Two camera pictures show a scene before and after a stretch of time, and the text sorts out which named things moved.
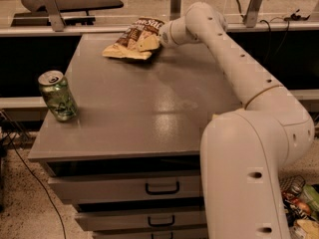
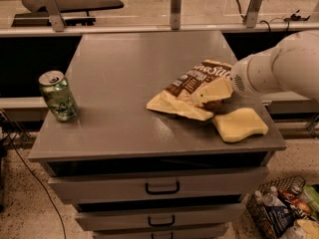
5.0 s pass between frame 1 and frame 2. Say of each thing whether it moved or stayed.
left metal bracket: stayed
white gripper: moved
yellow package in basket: stayed
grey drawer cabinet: stayed
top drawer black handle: stayed
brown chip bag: moved
